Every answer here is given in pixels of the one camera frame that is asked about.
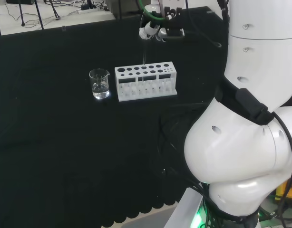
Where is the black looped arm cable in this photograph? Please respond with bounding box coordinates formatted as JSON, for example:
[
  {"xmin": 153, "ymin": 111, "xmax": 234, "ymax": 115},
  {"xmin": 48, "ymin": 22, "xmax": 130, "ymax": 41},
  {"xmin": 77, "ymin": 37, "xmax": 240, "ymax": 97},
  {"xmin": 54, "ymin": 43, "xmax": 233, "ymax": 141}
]
[{"xmin": 272, "ymin": 111, "xmax": 292, "ymax": 219}]

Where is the black bench cloth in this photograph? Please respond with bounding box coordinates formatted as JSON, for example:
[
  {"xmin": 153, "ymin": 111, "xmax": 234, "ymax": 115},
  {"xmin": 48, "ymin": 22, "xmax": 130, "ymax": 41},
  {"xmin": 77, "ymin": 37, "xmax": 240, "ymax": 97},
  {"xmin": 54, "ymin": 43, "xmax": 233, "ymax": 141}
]
[{"xmin": 0, "ymin": 6, "xmax": 232, "ymax": 228}]

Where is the dark grey equipment stand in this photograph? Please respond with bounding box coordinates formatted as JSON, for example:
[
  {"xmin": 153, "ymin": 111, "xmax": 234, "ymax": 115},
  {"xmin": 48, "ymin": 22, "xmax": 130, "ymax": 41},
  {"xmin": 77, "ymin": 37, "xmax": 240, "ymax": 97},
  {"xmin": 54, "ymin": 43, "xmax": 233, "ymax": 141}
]
[{"xmin": 105, "ymin": 0, "xmax": 143, "ymax": 19}]

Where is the yellow stop button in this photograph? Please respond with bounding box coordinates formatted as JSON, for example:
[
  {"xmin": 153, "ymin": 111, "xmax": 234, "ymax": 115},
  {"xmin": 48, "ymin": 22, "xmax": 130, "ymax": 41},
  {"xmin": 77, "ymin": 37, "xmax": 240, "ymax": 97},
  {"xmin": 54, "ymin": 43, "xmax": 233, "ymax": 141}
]
[{"xmin": 275, "ymin": 172, "xmax": 292, "ymax": 203}]

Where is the black box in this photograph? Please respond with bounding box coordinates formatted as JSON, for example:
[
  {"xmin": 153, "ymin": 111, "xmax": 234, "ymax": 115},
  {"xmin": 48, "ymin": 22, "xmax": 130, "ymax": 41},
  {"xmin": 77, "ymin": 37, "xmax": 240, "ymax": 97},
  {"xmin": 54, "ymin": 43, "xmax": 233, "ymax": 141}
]
[{"xmin": 6, "ymin": 0, "xmax": 35, "ymax": 5}]

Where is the clear glass beaker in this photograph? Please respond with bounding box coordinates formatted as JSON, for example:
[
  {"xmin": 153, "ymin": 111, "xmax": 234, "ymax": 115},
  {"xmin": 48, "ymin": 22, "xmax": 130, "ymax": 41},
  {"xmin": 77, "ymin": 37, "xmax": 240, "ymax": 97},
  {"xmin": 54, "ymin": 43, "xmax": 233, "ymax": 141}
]
[{"xmin": 88, "ymin": 68, "xmax": 111, "ymax": 100}]

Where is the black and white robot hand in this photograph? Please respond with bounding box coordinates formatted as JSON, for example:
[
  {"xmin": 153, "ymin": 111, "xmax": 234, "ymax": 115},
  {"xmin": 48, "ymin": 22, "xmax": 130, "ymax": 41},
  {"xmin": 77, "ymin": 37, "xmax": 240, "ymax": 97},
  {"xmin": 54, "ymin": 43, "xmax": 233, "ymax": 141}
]
[{"xmin": 138, "ymin": 0, "xmax": 186, "ymax": 43}]

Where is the white test tube rack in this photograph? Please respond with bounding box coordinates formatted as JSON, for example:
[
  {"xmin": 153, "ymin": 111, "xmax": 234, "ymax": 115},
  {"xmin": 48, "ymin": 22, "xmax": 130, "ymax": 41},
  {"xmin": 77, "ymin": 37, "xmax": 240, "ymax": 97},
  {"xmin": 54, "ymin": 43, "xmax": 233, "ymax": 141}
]
[{"xmin": 114, "ymin": 61, "xmax": 178, "ymax": 103}]

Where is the clear glass rod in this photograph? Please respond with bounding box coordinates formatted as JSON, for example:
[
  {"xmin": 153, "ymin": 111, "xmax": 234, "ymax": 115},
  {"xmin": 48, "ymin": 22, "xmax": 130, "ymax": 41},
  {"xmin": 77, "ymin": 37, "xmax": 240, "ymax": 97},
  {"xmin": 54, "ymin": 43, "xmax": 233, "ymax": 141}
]
[{"xmin": 141, "ymin": 38, "xmax": 148, "ymax": 82}]

